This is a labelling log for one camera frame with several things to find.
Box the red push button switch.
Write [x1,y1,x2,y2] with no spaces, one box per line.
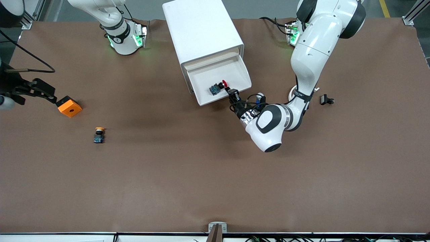
[209,80,228,96]

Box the white curved plastic piece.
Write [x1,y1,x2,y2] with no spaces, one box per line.
[288,85,319,102]

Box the orange black button box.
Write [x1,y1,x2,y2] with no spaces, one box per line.
[56,95,83,118]

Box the aluminium frame profile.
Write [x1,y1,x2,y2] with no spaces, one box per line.
[18,0,46,30]
[402,0,430,26]

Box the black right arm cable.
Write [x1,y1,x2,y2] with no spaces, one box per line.
[0,30,55,73]

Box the grey metal bracket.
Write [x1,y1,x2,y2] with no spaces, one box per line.
[208,222,227,233]

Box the white table edge rail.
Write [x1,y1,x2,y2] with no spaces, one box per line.
[0,233,430,242]

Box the white drawer cabinet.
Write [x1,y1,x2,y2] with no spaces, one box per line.
[162,0,245,95]

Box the brown table mat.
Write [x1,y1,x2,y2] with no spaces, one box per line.
[0,18,430,234]

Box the white plastic drawer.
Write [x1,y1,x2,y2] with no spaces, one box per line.
[183,47,241,70]
[186,55,252,107]

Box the brown upright post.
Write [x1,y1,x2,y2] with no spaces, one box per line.
[206,224,224,242]

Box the black tangled cable bundle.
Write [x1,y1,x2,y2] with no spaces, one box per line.
[245,236,430,242]

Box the black base power cable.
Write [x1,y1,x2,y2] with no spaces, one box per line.
[259,16,290,35]

